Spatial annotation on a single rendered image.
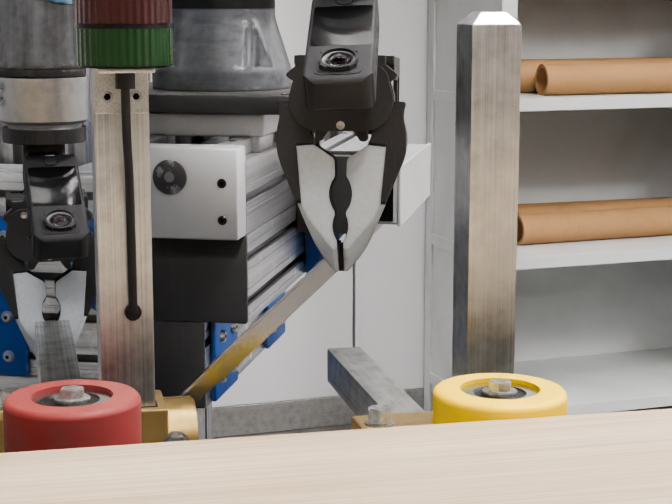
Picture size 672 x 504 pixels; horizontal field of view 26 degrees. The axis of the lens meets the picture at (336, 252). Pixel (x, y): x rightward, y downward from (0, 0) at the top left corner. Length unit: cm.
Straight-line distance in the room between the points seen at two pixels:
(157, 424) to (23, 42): 41
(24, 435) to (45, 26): 49
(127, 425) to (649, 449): 29
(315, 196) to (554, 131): 302
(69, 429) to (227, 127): 72
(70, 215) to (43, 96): 11
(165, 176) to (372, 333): 252
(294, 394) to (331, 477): 313
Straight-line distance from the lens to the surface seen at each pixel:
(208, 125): 151
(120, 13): 88
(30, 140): 126
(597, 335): 418
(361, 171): 101
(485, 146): 99
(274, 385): 384
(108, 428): 84
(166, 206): 142
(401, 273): 390
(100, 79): 93
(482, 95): 99
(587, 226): 375
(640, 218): 383
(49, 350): 118
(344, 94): 93
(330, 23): 98
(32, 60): 125
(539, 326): 409
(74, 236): 119
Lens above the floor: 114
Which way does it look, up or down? 10 degrees down
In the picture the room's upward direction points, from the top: straight up
